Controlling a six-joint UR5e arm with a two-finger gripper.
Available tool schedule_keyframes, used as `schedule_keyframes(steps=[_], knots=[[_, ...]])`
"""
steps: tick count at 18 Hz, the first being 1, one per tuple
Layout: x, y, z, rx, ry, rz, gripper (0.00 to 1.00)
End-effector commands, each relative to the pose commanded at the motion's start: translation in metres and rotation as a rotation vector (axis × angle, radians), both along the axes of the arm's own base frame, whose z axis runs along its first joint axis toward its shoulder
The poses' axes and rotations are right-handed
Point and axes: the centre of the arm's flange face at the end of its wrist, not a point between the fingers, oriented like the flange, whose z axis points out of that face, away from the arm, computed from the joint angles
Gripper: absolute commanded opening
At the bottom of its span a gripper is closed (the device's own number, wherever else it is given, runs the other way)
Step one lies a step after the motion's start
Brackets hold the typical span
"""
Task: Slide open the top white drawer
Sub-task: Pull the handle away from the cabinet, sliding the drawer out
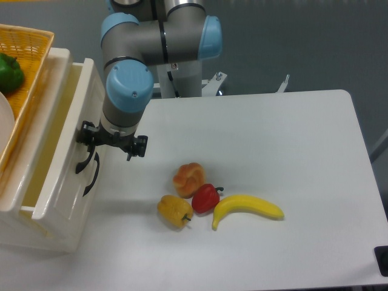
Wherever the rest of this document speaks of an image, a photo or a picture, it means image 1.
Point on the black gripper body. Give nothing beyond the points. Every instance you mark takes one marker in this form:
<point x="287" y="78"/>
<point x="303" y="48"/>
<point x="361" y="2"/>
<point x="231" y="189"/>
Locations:
<point x="103" y="137"/>

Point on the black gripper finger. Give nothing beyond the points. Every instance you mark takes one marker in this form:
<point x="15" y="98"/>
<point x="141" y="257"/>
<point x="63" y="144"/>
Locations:
<point x="135" y="146"/>
<point x="89" y="135"/>

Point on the black top drawer handle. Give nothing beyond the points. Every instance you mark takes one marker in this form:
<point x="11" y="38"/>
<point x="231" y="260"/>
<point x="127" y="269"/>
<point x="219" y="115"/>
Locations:
<point x="82" y="165"/>

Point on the black drawer handle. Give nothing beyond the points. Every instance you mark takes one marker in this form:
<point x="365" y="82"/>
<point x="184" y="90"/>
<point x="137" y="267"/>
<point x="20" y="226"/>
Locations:
<point x="89" y="187"/>
<point x="82" y="165"/>

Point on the yellow bell pepper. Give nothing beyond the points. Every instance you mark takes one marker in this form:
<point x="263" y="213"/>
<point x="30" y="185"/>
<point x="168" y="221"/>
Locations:
<point x="177" y="211"/>

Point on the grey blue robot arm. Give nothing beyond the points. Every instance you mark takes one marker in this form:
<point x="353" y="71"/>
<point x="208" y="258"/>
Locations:
<point x="174" y="36"/>

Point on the white drawer cabinet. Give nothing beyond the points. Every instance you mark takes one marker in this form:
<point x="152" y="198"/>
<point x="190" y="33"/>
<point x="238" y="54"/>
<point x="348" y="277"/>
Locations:
<point x="16" y="228"/>

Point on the orange bread roll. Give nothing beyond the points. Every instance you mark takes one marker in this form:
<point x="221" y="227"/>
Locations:
<point x="188" y="179"/>

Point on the white plate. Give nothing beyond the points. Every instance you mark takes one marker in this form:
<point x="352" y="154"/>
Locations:
<point x="7" y="122"/>

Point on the red bell pepper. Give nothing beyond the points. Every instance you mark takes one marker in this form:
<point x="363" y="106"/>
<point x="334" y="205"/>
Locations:
<point x="206" y="198"/>

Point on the green bell pepper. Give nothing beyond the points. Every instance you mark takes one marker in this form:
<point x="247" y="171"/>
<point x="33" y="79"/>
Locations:
<point x="12" y="76"/>

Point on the yellow woven basket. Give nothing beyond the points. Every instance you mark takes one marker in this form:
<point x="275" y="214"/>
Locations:
<point x="31" y="48"/>

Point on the yellow banana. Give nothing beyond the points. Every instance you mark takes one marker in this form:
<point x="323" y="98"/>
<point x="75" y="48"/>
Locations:
<point x="245" y="203"/>

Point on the black device at table edge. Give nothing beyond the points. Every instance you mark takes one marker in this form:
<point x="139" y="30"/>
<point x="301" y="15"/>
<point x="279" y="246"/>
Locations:
<point x="381" y="254"/>

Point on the black bottom drawer handle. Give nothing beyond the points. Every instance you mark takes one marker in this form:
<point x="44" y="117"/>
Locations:
<point x="89" y="187"/>

